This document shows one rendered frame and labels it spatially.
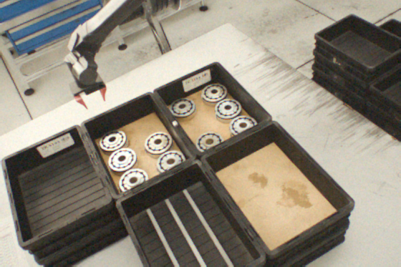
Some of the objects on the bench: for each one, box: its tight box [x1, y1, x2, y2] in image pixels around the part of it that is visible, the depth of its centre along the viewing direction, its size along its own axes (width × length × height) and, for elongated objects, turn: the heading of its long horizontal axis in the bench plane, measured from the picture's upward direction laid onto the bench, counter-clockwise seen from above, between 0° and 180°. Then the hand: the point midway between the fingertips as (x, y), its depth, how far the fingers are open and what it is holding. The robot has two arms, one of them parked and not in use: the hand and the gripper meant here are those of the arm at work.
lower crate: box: [265, 221, 350, 267], centre depth 135 cm, size 40×30×12 cm
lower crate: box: [34, 202, 129, 267], centre depth 147 cm, size 40×30×12 cm
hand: (94, 102), depth 138 cm, fingers open, 6 cm apart
